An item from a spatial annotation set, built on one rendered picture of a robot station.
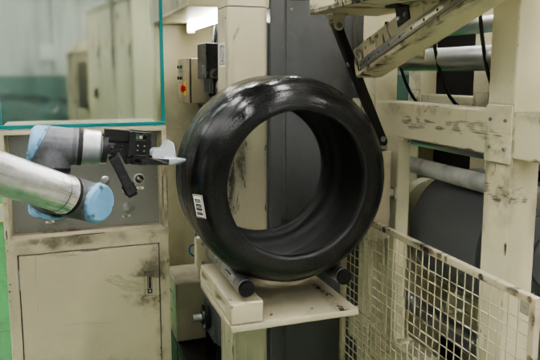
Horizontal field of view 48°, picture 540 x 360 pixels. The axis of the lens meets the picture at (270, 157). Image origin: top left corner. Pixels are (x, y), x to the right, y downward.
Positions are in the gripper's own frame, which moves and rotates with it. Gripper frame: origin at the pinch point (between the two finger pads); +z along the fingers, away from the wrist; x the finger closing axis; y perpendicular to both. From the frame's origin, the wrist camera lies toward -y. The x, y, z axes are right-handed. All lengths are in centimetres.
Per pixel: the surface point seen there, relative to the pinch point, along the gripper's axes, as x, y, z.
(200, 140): -6.5, 6.8, 3.1
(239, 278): -7.1, -28.7, 17.1
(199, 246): 23.9, -28.7, 13.5
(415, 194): 45, -12, 103
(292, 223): 15.4, -18.5, 40.1
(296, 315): -9, -38, 34
